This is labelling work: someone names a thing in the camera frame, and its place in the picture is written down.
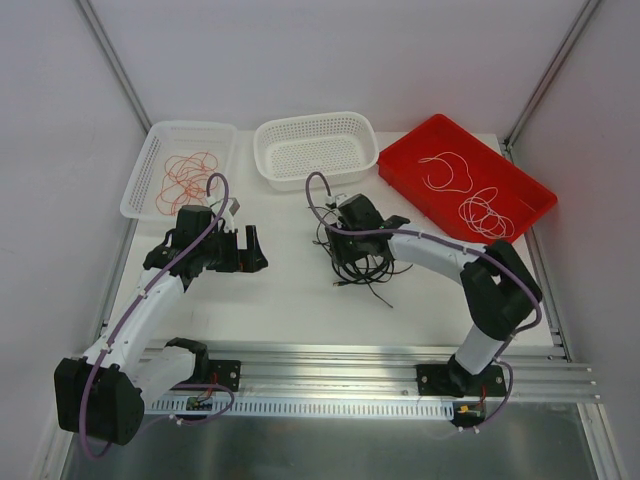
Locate black and orange cables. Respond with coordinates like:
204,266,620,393
312,207,416,309

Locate white wire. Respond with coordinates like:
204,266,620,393
418,151,475,193
458,186,516,240

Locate orange wire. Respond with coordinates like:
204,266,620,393
152,149,221,216
162,152,214,201
154,159,211,216

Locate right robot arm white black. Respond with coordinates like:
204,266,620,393
326,194,542,398

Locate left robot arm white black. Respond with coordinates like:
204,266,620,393
54,206,268,446

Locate white perforated rounded basket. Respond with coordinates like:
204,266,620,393
253,111,380,192

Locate clear white rectangular basket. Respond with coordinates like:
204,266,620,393
120,120,238,222

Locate red plastic tray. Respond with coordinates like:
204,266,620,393
378,114,557,243

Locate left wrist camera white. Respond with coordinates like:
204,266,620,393
206,196,240,232

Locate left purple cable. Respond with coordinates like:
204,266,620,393
79,173,231,460

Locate aluminium mounting rail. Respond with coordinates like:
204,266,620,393
63,340,596,399

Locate white slotted cable duct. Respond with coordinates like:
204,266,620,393
146,394,454,421

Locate left aluminium frame post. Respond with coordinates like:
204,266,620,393
73,0,152,133

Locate aluminium frame post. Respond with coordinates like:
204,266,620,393
73,0,152,133
502,0,604,155

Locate right aluminium frame post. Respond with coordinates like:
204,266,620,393
502,0,604,155

